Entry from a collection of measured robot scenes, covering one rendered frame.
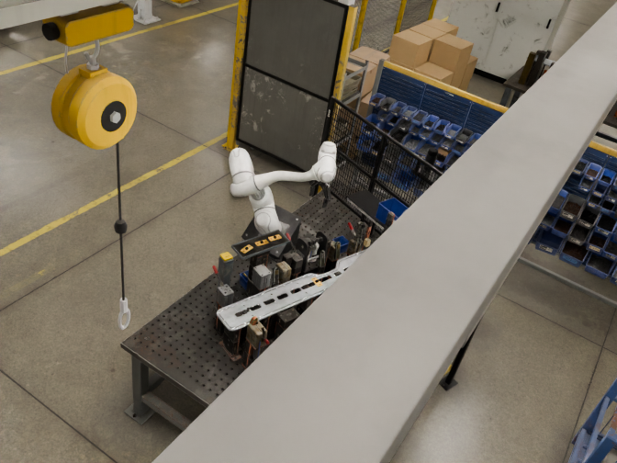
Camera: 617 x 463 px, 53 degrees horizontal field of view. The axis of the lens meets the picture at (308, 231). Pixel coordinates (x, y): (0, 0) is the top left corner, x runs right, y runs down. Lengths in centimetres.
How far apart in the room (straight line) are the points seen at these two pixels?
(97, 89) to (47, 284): 428
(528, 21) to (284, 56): 496
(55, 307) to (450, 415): 313
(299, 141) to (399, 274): 602
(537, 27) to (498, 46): 65
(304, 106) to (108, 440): 365
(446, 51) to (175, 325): 558
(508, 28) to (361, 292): 994
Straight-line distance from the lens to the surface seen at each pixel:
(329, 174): 353
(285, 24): 620
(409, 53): 818
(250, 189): 383
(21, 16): 106
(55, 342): 496
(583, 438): 497
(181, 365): 383
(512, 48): 1042
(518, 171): 74
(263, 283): 385
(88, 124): 120
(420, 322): 49
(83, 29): 115
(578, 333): 606
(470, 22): 1055
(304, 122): 639
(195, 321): 407
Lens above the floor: 366
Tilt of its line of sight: 37 degrees down
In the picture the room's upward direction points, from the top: 11 degrees clockwise
